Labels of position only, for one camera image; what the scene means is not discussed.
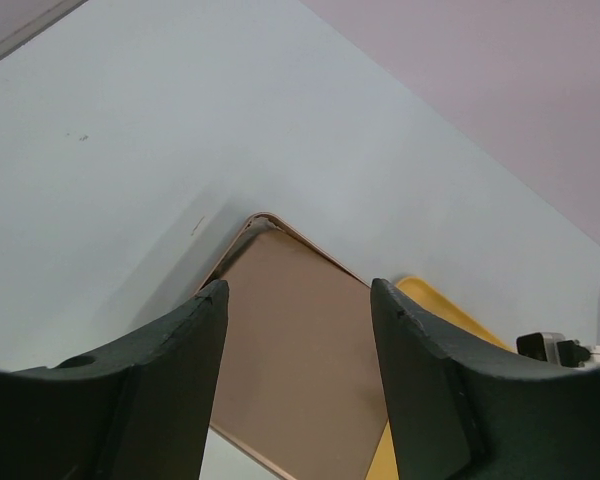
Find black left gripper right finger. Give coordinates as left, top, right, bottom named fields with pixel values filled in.
left=370, top=278, right=600, bottom=479

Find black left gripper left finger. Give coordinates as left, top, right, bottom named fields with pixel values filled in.
left=0, top=280, right=229, bottom=479

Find rose gold tin lid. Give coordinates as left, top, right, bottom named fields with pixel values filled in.
left=207, top=212, right=387, bottom=479

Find yellow plastic tray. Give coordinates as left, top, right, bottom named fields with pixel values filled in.
left=366, top=276, right=512, bottom=480

